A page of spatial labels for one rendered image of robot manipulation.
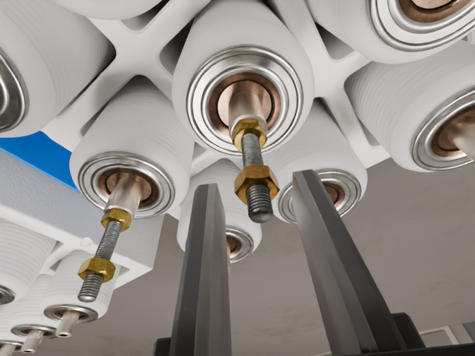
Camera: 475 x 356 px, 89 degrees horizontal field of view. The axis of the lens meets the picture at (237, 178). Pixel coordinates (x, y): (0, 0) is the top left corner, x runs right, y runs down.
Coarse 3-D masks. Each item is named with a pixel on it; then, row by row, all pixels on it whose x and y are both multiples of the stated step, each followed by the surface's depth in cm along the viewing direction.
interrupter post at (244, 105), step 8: (240, 96) 15; (248, 96) 15; (256, 96) 15; (232, 104) 15; (240, 104) 14; (248, 104) 14; (256, 104) 14; (232, 112) 14; (240, 112) 13; (248, 112) 13; (256, 112) 13; (232, 120) 13; (240, 120) 13; (264, 120) 13; (232, 128) 13; (264, 128) 14
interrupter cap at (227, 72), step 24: (240, 48) 13; (264, 48) 13; (216, 72) 14; (240, 72) 14; (264, 72) 14; (288, 72) 14; (192, 96) 15; (216, 96) 15; (264, 96) 15; (288, 96) 15; (192, 120) 16; (216, 120) 16; (288, 120) 16; (216, 144) 17
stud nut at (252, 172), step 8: (248, 168) 10; (256, 168) 10; (264, 168) 10; (240, 176) 10; (248, 176) 10; (256, 176) 10; (264, 176) 10; (272, 176) 10; (240, 184) 10; (248, 184) 10; (264, 184) 10; (272, 184) 10; (240, 192) 10; (272, 192) 10; (240, 200) 11
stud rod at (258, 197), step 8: (248, 136) 13; (256, 136) 13; (248, 144) 12; (256, 144) 12; (248, 152) 12; (256, 152) 12; (248, 160) 11; (256, 160) 11; (256, 184) 10; (248, 192) 10; (256, 192) 10; (264, 192) 10; (248, 200) 10; (256, 200) 9; (264, 200) 9; (248, 208) 10; (256, 208) 9; (264, 208) 9; (272, 208) 9; (256, 216) 9; (264, 216) 9; (272, 216) 9
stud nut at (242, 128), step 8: (248, 120) 13; (256, 120) 13; (240, 128) 13; (248, 128) 12; (256, 128) 13; (232, 136) 13; (240, 136) 13; (264, 136) 13; (240, 144) 13; (264, 144) 13; (240, 152) 14
